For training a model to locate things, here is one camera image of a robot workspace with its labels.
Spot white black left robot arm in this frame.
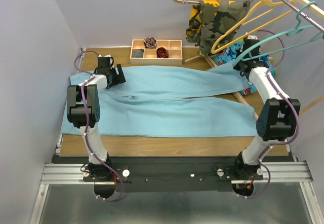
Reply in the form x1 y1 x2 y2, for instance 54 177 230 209
67 55 126 181

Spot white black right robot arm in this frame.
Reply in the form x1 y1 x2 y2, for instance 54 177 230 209
233 35 301 179

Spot yellow plastic hanger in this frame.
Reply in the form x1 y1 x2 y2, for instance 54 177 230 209
211 0 291 54

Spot teal plastic hanger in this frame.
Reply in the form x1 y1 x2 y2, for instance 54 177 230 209
232 1 323 66

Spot blue shark print shorts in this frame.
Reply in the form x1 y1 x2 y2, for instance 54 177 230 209
213 39 275 96

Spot grey rolled sock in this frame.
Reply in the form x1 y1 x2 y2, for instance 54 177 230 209
132 49 144 58

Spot patterned pink black sock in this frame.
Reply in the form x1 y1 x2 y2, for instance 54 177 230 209
143 37 157 49

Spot orange black rolled sock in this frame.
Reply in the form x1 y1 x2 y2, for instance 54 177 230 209
156 47 169 58

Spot camouflage shorts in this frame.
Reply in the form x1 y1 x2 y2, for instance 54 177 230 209
185 0 251 57

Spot wooden compartment tray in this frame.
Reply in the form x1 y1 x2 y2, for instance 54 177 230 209
130 39 183 66

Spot metal hanging rod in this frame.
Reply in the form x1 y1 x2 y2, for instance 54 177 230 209
255 0 324 32

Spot aluminium table edge rail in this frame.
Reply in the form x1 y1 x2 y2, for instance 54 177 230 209
54 47 87 156

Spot wooden clothes rack frame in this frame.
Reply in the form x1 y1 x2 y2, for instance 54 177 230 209
173 0 323 116

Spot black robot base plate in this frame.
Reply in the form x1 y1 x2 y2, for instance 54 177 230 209
80 158 263 195

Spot aluminium front frame rail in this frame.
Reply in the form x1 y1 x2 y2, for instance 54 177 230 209
30 157 323 223

